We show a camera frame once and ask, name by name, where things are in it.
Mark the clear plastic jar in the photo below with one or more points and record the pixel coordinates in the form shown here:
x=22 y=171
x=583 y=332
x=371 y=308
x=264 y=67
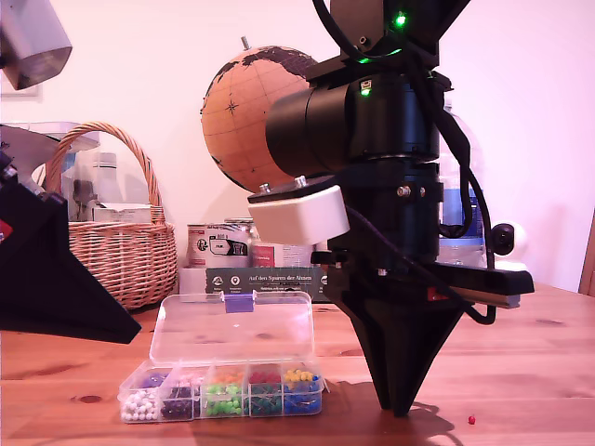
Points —
x=83 y=167

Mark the heap of red pins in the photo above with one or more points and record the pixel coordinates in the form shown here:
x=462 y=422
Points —
x=265 y=377

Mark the arm's pale camera box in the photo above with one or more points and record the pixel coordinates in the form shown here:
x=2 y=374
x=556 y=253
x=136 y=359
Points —
x=297 y=218
x=32 y=42

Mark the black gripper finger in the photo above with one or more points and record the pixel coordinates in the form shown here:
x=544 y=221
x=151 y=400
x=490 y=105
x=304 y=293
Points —
x=46 y=288

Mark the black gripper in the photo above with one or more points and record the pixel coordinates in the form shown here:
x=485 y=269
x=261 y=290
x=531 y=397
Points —
x=404 y=223

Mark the large clear water bottle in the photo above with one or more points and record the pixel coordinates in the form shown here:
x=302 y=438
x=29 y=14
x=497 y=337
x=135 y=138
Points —
x=458 y=213

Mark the heap of yellow pins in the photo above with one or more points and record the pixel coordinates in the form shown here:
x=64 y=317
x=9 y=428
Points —
x=297 y=375

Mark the heap of white pins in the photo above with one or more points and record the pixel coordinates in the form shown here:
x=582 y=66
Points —
x=138 y=409

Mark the heap of black pins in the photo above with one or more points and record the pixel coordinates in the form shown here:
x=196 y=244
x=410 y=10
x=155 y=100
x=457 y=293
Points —
x=179 y=410

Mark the cardboard tray with dark label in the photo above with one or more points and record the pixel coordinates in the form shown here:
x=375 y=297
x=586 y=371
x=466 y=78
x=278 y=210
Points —
x=260 y=283

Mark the heap of purple pins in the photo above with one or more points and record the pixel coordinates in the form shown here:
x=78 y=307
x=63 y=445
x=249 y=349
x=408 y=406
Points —
x=153 y=381

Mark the clear plastic pin organizer box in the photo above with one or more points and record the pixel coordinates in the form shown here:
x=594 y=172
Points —
x=232 y=325

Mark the white carton box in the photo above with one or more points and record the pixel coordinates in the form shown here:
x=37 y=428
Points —
x=121 y=213

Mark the heap of orange pins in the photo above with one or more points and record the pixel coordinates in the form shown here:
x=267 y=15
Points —
x=228 y=377

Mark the heap of blue pins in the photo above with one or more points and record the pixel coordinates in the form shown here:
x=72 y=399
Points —
x=300 y=402

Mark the heap of pink pins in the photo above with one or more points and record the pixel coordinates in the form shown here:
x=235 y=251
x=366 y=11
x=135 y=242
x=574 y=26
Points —
x=191 y=380

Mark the heap of light green pins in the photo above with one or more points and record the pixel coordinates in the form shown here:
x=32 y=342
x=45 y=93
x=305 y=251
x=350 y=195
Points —
x=225 y=409

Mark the heap of dark green pins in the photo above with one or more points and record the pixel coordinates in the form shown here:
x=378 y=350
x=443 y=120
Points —
x=265 y=406

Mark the white plastic bottle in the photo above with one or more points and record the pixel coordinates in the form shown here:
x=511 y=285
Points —
x=107 y=186

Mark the cork globe on metal stand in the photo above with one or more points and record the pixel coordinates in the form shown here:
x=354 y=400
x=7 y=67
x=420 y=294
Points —
x=237 y=130

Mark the silver foil bag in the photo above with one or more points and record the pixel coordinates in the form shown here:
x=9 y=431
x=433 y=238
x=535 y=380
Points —
x=28 y=139

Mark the small white round camera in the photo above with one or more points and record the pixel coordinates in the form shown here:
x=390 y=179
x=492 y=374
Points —
x=518 y=239

